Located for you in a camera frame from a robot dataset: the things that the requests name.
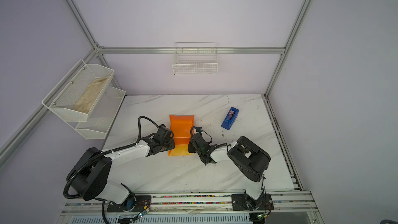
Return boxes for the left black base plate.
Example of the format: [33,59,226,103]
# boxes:
[107,195,152,213]

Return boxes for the yellow orange wrapping paper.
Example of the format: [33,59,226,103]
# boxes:
[168,115,194,157]

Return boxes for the lower white mesh shelf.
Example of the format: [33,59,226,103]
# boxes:
[75,86,125,140]

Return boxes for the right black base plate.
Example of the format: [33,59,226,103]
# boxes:
[231,193,274,211]

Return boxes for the aluminium frame rail front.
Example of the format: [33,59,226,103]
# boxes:
[61,191,319,215]

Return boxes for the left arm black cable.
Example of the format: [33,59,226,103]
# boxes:
[63,116,161,200]

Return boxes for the white mesh shelf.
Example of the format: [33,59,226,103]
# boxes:
[41,60,114,122]
[75,86,125,140]

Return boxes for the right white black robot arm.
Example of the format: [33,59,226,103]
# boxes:
[188,126,271,201]

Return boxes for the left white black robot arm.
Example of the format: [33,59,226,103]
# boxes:
[63,125,175,207]

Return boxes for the blue tape dispenser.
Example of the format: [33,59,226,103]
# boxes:
[221,107,239,130]

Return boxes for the beige cloth in shelf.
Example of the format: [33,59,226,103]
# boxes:
[73,76,109,114]

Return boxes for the white wire wall basket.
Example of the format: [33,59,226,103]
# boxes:
[172,42,219,75]

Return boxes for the upper white mesh shelf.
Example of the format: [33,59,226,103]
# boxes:
[41,60,114,122]

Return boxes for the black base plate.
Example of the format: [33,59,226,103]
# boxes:
[107,195,152,213]
[231,193,274,211]

